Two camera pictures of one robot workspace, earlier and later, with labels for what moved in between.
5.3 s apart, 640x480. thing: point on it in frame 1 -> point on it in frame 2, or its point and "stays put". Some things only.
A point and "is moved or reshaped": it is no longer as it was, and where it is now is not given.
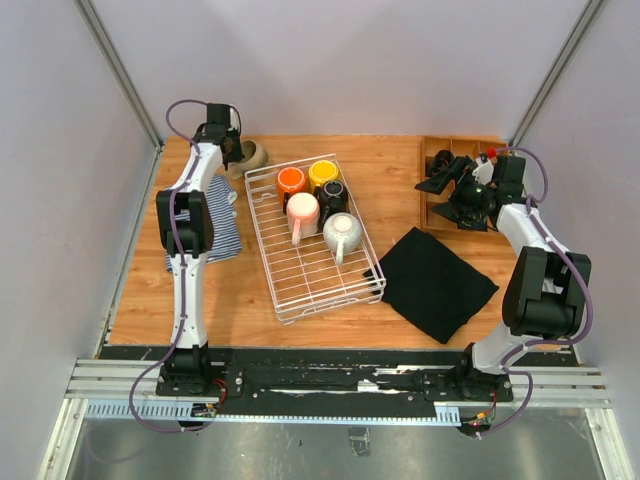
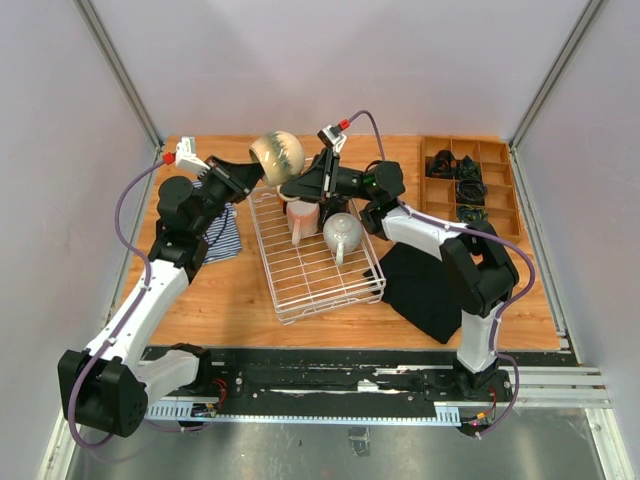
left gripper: [237, 154] -> [243, 176]
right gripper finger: [441, 180] -> [319, 179]
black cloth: [430, 284] stays put
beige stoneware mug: [253, 157] is moved or reshaped
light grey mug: [342, 233] stays put
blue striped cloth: [221, 200] stays put
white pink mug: [303, 212] stays put
